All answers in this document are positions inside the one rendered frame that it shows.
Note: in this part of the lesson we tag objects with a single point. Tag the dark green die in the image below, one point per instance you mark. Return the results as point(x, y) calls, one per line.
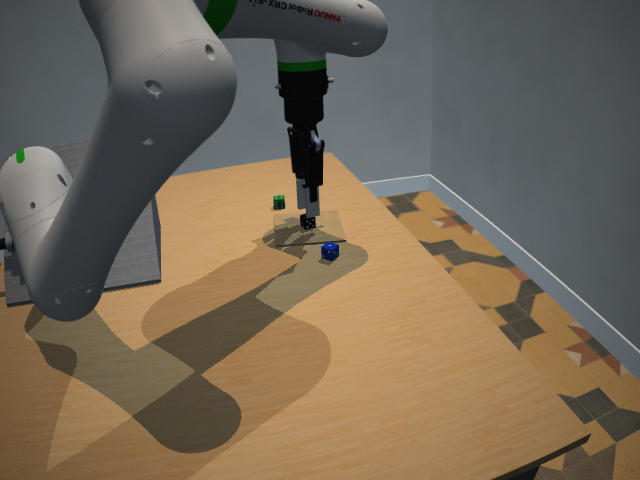
point(279, 201)

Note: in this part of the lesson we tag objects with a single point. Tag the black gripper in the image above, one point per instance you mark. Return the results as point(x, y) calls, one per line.
point(308, 112)

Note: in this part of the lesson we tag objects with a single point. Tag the black die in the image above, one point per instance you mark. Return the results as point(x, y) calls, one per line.
point(307, 223)

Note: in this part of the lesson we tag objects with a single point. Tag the blue die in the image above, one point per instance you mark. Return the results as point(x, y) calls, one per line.
point(330, 251)

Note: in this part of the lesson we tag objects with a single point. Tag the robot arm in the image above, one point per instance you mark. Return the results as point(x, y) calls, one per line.
point(171, 84)

